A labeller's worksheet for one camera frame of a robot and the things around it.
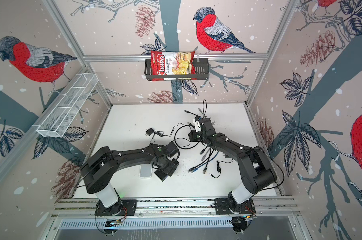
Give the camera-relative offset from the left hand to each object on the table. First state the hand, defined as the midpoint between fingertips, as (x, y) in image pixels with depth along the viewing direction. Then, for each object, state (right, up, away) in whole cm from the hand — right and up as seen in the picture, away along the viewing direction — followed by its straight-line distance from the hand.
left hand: (168, 169), depth 85 cm
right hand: (+11, +19, +5) cm, 22 cm away
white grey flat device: (-13, 0, -2) cm, 13 cm away
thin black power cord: (-5, +18, +16) cm, 24 cm away
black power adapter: (-16, +20, +18) cm, 31 cm away
